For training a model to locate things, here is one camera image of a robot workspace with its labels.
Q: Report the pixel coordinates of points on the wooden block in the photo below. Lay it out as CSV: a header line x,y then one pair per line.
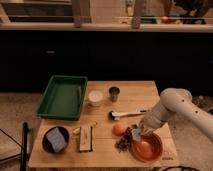
x,y
85,141

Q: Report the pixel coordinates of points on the white cup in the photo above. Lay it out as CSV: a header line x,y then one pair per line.
x,y
95,98

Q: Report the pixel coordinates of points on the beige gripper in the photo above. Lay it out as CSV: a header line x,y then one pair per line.
x,y
145,130

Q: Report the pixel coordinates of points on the red bowl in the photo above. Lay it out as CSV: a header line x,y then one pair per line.
x,y
148,149

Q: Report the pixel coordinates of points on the metal cup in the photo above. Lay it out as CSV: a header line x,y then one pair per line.
x,y
114,93

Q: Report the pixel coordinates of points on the black stand left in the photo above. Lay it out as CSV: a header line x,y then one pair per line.
x,y
24,155

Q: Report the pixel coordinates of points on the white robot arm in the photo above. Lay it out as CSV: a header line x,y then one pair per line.
x,y
176,101

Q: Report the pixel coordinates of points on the banana piece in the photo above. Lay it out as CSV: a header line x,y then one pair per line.
x,y
76,130

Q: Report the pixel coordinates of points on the green plastic tray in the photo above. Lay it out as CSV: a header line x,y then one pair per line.
x,y
63,98

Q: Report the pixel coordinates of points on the dark grape bunch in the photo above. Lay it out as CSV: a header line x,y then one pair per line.
x,y
125,141

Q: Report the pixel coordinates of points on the black bowl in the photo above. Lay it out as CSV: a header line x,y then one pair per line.
x,y
47,145

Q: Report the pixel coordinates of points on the blue sponge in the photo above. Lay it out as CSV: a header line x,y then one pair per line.
x,y
56,139

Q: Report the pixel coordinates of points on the orange fruit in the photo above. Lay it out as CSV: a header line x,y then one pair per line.
x,y
118,129

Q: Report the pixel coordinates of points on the grey-blue towel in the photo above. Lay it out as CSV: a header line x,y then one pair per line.
x,y
136,134

